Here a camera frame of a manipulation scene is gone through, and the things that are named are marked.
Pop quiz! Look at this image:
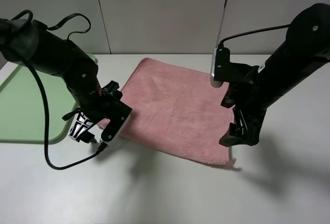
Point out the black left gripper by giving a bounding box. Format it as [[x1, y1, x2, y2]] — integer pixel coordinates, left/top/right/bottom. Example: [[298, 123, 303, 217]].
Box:
[[61, 63, 123, 141]]

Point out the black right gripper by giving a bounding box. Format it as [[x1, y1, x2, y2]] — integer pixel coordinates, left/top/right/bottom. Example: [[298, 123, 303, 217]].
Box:
[[219, 65, 266, 147]]

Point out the pink terry towel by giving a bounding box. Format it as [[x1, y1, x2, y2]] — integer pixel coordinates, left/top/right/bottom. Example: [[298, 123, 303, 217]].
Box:
[[120, 58, 236, 166]]

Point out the light green plastic tray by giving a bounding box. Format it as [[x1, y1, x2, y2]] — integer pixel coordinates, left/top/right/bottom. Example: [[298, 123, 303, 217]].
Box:
[[0, 53, 98, 144]]

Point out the black left camera cable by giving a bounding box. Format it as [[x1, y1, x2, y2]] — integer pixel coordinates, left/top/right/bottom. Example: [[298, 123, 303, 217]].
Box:
[[0, 10, 107, 170]]

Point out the black camera cable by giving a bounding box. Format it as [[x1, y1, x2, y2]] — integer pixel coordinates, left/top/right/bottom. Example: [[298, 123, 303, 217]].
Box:
[[0, 10, 107, 170], [218, 24, 291, 51]]

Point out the black left handle arm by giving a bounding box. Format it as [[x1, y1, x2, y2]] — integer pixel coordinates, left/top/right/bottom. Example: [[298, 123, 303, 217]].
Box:
[[1, 19, 98, 80]]

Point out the black handle arm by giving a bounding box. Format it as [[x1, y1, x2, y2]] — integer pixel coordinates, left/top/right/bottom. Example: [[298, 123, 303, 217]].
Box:
[[1, 19, 98, 80], [251, 3, 329, 110]]

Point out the black right camera cable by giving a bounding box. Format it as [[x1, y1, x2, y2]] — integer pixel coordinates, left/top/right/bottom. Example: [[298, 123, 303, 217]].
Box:
[[218, 24, 291, 51]]

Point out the black right handle arm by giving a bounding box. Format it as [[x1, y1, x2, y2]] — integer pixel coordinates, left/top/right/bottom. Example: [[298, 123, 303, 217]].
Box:
[[251, 3, 329, 110]]

